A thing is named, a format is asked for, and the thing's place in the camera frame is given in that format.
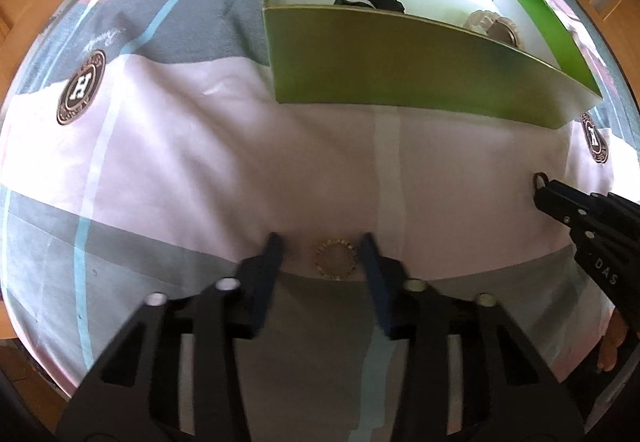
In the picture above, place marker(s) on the plaid bed sheet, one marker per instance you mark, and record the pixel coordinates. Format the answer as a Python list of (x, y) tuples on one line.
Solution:
[(143, 149)]

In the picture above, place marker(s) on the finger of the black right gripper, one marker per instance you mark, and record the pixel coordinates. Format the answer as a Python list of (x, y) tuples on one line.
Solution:
[(610, 214)]

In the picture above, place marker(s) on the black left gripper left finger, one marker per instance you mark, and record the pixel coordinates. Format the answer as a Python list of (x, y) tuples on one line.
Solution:
[(131, 393)]

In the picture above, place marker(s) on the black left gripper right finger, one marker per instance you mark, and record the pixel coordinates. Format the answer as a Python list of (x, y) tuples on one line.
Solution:
[(471, 374)]

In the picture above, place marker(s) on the cream white wrist watch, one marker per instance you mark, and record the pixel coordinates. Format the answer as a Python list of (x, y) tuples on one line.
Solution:
[(494, 26)]

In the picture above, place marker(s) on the green cardboard box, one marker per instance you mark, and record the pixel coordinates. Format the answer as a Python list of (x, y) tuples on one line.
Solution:
[(424, 58)]

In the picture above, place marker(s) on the person's right hand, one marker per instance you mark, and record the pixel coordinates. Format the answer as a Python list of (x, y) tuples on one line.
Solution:
[(613, 338)]

